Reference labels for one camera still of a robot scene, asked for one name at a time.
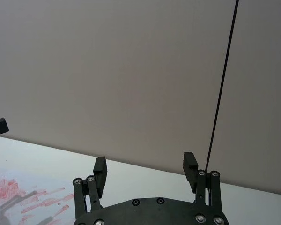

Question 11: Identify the thin black cable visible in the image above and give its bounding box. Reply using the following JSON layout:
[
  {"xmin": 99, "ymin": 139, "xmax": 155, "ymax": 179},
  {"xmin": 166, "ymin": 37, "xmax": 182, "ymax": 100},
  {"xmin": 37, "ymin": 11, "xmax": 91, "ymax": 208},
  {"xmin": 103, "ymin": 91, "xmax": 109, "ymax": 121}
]
[{"xmin": 204, "ymin": 0, "xmax": 239, "ymax": 173}]

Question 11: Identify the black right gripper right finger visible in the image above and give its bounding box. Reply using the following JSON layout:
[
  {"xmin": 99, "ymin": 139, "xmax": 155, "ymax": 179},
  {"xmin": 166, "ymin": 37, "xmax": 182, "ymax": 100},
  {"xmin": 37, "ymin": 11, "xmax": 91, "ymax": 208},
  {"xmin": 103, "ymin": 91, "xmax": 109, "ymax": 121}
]
[{"xmin": 183, "ymin": 151, "xmax": 223, "ymax": 211}]

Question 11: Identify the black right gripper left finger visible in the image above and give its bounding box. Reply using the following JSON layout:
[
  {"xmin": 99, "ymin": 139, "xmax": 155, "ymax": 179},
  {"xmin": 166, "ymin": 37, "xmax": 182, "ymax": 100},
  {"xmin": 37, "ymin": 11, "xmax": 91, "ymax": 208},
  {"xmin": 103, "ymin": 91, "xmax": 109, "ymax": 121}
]
[{"xmin": 72, "ymin": 156, "xmax": 108, "ymax": 222}]

